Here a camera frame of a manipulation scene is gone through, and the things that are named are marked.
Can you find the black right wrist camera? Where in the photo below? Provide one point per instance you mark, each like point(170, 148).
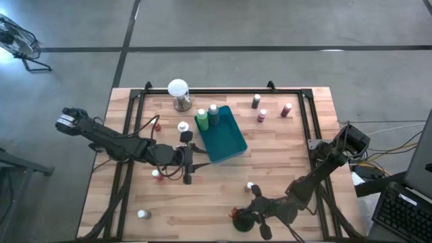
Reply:
point(287, 212)

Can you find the large grey paint bottle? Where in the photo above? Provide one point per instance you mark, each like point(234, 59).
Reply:
point(213, 116)

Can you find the teal plastic bin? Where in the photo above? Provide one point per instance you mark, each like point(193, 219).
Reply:
point(224, 138)

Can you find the white bulb table lamp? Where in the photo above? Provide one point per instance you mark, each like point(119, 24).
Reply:
point(178, 87)

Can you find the black aluminium table frame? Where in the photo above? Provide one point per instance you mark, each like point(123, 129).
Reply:
point(287, 91)

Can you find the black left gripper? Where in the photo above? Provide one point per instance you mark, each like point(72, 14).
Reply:
point(186, 158)

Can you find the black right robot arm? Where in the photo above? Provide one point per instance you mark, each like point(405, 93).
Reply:
point(324, 165)

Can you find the black keyboard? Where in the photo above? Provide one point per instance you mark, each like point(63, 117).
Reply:
point(401, 216)

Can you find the black equipment stand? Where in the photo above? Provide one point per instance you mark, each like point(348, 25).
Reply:
point(23, 165)

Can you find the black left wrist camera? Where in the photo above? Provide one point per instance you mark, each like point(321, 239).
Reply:
point(164, 154)

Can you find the dark green cup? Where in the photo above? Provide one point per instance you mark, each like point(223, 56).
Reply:
point(241, 225)

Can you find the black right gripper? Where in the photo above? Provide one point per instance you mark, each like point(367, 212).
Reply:
point(265, 209)

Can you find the small red paint bottle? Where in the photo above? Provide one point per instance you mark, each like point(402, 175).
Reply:
point(157, 175)

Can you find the black power adapter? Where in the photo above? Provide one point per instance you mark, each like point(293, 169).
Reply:
point(369, 171)

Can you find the small yellow paint bottle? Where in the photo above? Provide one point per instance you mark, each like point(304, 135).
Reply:
point(248, 185)

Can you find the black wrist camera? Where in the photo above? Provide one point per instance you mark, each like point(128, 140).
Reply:
point(164, 154)
point(287, 212)

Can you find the small dark paint bottle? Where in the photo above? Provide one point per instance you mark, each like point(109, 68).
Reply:
point(256, 101)

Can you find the black floor fan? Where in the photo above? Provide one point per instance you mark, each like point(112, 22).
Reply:
point(20, 44)

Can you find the grey monitor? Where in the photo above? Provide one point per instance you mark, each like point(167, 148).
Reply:
point(420, 155)

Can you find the small pink paint bottle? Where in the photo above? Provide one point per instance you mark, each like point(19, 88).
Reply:
point(262, 115)

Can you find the small orange paint bottle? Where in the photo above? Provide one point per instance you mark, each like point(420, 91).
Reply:
point(157, 128)

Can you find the small maroon paint bottle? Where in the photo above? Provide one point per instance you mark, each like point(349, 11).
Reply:
point(286, 110)

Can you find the large green paint bottle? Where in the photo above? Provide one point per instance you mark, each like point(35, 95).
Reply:
point(202, 121)

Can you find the small white paint bottle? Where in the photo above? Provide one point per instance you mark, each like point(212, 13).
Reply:
point(143, 214)

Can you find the large white paint bottle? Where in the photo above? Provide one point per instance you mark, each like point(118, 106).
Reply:
point(183, 126)

